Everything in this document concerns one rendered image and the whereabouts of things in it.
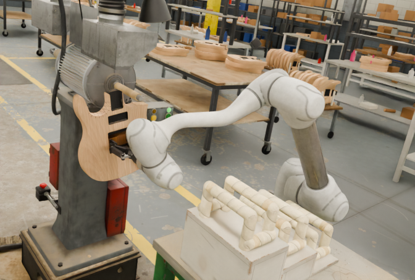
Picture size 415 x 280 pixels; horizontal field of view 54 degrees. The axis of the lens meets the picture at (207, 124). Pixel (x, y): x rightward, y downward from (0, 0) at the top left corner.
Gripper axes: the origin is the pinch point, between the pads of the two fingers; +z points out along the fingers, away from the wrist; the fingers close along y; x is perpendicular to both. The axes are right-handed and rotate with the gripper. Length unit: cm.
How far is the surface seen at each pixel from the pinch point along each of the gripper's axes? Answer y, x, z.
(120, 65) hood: -2.5, 36.3, -10.9
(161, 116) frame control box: 32.4, -2.8, 16.5
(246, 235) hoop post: -11, 11, -87
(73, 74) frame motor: -3.9, 22.1, 33.1
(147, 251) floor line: 36, -112, 45
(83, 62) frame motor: 0.6, 27.5, 30.4
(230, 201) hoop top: -10, 17, -80
